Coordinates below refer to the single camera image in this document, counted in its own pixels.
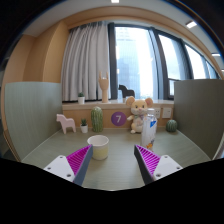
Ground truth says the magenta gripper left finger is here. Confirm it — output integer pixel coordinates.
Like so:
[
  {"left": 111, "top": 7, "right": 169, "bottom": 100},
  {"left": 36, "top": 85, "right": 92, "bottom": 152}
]
[{"left": 44, "top": 145, "right": 93, "bottom": 186}]

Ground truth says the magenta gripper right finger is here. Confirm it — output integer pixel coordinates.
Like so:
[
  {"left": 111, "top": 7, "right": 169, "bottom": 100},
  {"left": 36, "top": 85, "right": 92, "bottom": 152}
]
[{"left": 134, "top": 145, "right": 182, "bottom": 184}]

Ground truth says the clear plastic water bottle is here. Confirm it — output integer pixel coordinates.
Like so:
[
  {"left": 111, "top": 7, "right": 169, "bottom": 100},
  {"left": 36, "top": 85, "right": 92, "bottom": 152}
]
[{"left": 141, "top": 108, "right": 157, "bottom": 150}]

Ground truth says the cream paper cup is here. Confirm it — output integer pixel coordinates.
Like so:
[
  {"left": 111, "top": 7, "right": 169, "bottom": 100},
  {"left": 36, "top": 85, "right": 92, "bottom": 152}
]
[{"left": 87, "top": 135, "right": 109, "bottom": 160}]

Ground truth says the small potted plant on desk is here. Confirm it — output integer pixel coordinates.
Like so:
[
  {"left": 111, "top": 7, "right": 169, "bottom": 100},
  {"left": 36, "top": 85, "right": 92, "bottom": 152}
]
[{"left": 80, "top": 118, "right": 88, "bottom": 133}]

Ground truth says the round green ceramic cactus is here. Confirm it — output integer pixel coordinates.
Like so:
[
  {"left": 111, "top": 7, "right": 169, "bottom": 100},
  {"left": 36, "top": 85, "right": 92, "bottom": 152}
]
[{"left": 166, "top": 119, "right": 178, "bottom": 132}]

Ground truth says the pink toy horse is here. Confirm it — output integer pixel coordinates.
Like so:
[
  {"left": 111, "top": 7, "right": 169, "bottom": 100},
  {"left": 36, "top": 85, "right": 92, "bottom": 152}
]
[{"left": 56, "top": 114, "right": 76, "bottom": 133}]

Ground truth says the tall green ceramic cactus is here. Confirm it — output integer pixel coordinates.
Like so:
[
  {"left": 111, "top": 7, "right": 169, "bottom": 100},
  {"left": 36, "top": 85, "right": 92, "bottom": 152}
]
[{"left": 91, "top": 106, "right": 103, "bottom": 132}]

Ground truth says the purple number seven disc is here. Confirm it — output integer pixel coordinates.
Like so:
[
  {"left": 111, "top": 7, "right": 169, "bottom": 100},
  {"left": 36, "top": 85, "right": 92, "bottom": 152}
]
[{"left": 111, "top": 111, "right": 126, "bottom": 126}]

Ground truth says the plush mouse toy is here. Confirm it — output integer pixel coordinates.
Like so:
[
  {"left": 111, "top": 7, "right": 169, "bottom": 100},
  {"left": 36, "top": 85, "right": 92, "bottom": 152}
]
[{"left": 126, "top": 96, "right": 153, "bottom": 134}]

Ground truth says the left grey partition panel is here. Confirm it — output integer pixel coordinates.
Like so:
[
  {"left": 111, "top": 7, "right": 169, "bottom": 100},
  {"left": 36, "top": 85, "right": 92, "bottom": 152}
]
[{"left": 4, "top": 82, "right": 62, "bottom": 160}]

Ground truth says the grey partition panel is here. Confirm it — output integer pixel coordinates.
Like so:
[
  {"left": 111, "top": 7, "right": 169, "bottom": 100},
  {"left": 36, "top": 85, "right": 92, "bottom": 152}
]
[
  {"left": 173, "top": 79, "right": 224, "bottom": 159},
  {"left": 4, "top": 82, "right": 62, "bottom": 160}
]

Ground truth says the small potted plant on sill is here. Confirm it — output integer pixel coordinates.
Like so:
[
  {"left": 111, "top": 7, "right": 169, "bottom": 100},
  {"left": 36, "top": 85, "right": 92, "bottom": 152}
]
[{"left": 78, "top": 92, "right": 85, "bottom": 104}]

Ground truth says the right grey partition panel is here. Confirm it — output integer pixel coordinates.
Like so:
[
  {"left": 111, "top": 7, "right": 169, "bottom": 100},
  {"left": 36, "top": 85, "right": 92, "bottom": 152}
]
[{"left": 173, "top": 79, "right": 224, "bottom": 159}]

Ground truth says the black toy horse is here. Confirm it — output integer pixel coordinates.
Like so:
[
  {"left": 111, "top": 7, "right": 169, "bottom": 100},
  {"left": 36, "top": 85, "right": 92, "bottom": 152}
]
[{"left": 119, "top": 85, "right": 135, "bottom": 98}]

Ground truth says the wooden hand sculpture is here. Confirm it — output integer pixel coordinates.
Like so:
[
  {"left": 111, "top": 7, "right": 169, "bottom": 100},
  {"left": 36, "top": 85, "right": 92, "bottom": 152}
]
[{"left": 98, "top": 73, "right": 109, "bottom": 103}]

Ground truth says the grey curtain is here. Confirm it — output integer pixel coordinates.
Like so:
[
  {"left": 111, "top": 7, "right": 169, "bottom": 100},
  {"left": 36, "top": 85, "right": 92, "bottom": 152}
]
[{"left": 61, "top": 21, "right": 110, "bottom": 101}]

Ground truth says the left wall socket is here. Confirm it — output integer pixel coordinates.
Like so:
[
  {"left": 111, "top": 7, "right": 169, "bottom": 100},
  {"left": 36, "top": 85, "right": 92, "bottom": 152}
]
[{"left": 154, "top": 108, "right": 161, "bottom": 119}]

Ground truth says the wall socket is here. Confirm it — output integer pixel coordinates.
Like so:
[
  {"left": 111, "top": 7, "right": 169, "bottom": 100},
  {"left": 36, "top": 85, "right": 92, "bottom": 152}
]
[
  {"left": 162, "top": 108, "right": 172, "bottom": 118},
  {"left": 154, "top": 108, "right": 161, "bottom": 119}
]

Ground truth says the right wall socket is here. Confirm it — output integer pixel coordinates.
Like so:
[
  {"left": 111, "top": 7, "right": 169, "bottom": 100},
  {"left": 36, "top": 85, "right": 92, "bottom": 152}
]
[{"left": 162, "top": 108, "right": 172, "bottom": 118}]

